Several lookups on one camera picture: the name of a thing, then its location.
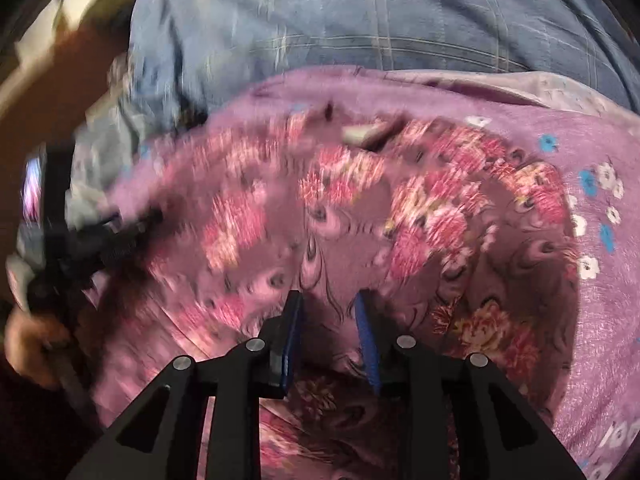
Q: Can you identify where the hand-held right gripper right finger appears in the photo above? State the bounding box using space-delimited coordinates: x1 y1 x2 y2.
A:
354 291 588 480

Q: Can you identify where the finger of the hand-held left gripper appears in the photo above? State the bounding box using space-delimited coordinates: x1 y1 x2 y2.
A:
100 207 167 267

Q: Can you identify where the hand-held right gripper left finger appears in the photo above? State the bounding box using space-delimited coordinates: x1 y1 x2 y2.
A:
65 290 305 480

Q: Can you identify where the pink floral purple garment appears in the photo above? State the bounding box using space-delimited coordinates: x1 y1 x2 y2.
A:
85 110 583 480

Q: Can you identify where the person's left hand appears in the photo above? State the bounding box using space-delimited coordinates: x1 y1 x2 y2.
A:
2 305 75 392

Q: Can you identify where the light grey-blue cloth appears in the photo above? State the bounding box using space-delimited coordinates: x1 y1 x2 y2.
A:
17 55 211 261

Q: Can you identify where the brown headboard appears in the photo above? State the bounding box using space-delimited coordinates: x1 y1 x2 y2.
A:
0 25 132 273

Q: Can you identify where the purple flowered bedsheet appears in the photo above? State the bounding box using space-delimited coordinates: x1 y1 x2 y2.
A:
200 64 640 480

